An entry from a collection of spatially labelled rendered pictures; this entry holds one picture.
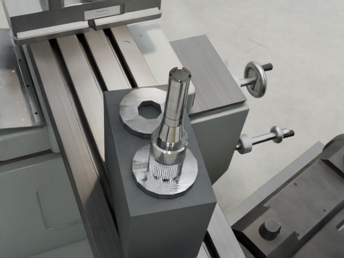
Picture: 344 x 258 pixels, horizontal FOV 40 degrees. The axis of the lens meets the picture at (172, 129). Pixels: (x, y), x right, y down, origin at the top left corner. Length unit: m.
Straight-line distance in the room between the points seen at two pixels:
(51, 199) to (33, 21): 0.50
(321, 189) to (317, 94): 1.14
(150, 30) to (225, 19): 1.41
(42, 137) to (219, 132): 0.50
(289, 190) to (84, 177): 0.63
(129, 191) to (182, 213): 0.08
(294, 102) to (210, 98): 1.11
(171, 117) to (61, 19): 0.60
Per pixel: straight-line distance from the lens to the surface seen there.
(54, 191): 1.30
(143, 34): 1.28
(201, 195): 0.64
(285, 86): 2.40
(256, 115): 2.22
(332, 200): 1.33
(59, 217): 1.43
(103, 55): 1.06
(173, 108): 0.53
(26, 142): 1.10
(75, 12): 1.09
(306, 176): 1.34
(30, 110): 1.06
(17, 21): 1.08
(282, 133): 1.51
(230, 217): 1.43
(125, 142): 0.68
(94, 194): 0.85
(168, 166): 0.60
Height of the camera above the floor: 1.64
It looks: 52 degrees down
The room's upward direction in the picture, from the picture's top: 9 degrees clockwise
